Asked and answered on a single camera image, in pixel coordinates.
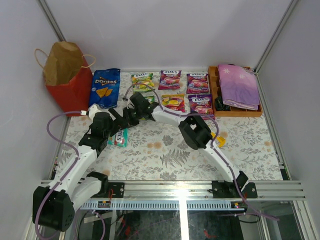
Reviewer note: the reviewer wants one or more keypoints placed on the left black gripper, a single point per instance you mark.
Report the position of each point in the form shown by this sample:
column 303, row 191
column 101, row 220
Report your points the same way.
column 111, row 122

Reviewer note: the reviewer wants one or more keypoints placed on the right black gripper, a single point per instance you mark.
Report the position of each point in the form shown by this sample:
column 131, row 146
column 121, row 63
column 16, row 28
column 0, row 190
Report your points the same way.
column 126, row 114

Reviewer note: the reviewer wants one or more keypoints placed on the teal snack package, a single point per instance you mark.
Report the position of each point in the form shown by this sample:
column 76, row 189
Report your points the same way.
column 120, row 139

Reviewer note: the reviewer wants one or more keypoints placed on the green snack package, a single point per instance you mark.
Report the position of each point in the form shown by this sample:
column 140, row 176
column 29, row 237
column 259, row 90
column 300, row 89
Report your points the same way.
column 142, row 82

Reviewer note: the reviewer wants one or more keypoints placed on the orange snack package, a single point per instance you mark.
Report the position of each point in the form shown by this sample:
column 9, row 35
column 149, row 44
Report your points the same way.
column 174, row 102

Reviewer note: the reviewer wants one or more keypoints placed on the blue Doritos chip bag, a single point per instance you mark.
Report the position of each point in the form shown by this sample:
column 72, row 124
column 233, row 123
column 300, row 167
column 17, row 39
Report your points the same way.
column 105, row 88

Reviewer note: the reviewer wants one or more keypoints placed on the purple candy bag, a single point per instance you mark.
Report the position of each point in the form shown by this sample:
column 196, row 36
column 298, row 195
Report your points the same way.
column 197, row 83
column 202, row 104
column 169, row 80

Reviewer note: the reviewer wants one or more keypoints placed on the red paper bag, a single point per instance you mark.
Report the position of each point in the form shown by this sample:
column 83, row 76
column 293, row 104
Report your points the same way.
column 68, row 77

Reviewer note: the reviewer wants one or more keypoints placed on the yellow snack bar packet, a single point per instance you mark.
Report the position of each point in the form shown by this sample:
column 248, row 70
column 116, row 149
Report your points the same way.
column 220, row 141

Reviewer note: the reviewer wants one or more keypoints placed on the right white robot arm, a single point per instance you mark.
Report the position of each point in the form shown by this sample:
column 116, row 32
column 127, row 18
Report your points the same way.
column 196, row 133

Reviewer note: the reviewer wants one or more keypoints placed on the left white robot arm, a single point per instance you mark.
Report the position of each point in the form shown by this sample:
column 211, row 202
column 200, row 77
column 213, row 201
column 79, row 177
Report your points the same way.
column 55, row 205

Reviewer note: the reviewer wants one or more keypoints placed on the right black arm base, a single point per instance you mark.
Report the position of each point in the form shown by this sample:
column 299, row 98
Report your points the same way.
column 227, row 190

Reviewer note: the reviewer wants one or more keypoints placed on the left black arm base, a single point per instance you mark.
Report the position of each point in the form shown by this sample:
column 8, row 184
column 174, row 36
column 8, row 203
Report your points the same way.
column 111, row 190

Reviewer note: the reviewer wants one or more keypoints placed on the floral table mat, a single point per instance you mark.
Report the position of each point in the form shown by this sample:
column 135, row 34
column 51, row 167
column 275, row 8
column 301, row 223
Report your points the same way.
column 157, row 151

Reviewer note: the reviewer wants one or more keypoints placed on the wooden compartment tray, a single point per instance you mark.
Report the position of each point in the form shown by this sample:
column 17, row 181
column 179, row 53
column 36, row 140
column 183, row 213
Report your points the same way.
column 215, row 90

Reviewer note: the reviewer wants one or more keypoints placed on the black item in tray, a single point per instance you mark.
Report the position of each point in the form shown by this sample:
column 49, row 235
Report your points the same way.
column 220, row 106

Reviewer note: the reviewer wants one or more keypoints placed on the purple star cloth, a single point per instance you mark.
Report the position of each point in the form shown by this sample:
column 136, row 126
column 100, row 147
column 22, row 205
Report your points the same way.
column 238, row 87

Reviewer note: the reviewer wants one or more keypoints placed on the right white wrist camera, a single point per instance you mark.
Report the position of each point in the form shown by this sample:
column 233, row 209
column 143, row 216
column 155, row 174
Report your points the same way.
column 126, row 100

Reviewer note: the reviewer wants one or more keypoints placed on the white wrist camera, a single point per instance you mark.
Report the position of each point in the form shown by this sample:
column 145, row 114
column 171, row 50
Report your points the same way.
column 92, row 111
column 126, row 100

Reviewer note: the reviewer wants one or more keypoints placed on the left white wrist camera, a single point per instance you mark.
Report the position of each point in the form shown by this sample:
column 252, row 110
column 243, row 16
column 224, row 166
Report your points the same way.
column 92, row 111

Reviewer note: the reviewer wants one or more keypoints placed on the aluminium front rail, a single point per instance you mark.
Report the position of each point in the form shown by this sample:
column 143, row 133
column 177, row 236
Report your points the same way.
column 261, row 190

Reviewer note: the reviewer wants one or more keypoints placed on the blue slotted cable duct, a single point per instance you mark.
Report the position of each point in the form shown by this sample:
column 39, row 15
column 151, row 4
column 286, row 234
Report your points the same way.
column 155, row 205

